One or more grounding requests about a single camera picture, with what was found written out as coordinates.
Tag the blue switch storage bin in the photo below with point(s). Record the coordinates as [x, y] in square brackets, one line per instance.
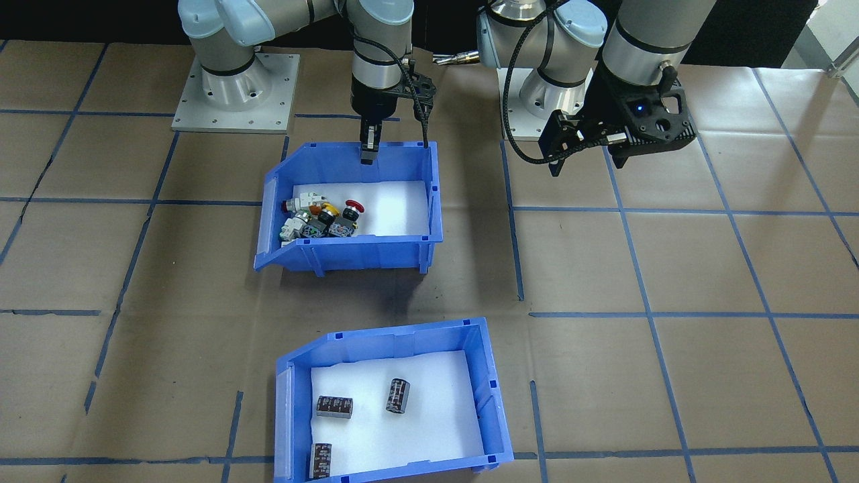
[362, 251]

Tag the blue battery storage bin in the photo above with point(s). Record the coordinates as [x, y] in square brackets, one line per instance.
[488, 402]

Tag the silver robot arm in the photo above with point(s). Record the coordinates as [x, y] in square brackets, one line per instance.
[550, 94]
[231, 80]

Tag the black cylindrical battery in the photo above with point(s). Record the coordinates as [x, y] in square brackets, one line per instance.
[335, 406]
[398, 396]
[322, 460]

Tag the red mushroom push button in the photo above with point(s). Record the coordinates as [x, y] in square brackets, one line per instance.
[350, 209]

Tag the black contact block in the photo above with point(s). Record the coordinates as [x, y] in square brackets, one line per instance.
[315, 229]
[341, 229]

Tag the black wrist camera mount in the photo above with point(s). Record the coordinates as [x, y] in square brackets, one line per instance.
[416, 90]
[661, 121]

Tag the silver white switch unit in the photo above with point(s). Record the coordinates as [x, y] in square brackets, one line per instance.
[293, 227]

